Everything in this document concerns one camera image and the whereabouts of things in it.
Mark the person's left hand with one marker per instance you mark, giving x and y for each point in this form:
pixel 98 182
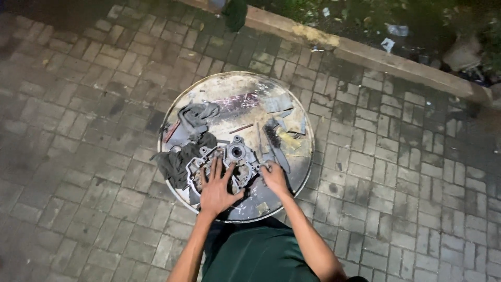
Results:
pixel 214 196

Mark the person's right hand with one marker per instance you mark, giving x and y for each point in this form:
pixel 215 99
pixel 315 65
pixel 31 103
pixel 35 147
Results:
pixel 275 180

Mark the person's right fingers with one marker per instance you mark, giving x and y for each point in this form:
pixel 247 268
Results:
pixel 267 167

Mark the grey metal engine crankcase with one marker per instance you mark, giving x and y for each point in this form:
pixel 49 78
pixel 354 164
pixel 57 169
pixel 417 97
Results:
pixel 237 154

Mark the thin metal rod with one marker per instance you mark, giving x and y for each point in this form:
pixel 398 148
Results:
pixel 259 139

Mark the yellow dirty cloth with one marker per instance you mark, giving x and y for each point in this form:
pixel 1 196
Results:
pixel 289 139

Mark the rusty short rod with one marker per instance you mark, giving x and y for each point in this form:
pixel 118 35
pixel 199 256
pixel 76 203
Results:
pixel 241 129

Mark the grey metal sheet piece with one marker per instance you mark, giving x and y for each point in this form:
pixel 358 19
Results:
pixel 278 104

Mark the round metal drum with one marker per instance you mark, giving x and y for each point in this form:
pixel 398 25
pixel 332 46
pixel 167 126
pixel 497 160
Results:
pixel 242 98

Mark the person's green shirt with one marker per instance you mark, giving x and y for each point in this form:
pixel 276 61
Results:
pixel 258 254

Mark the grey greasy cloth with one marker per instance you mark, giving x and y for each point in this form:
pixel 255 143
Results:
pixel 195 115

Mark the dark crumpled rag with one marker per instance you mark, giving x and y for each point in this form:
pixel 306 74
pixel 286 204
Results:
pixel 176 160

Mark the concrete curb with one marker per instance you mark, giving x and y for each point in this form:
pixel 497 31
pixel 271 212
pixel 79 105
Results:
pixel 391 62

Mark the white paper scrap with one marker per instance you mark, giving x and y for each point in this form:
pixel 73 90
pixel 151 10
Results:
pixel 388 44

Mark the clear plastic litter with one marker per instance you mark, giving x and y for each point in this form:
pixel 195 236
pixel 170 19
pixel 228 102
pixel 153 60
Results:
pixel 397 29

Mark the beige sack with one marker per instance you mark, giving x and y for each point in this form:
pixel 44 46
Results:
pixel 464 53

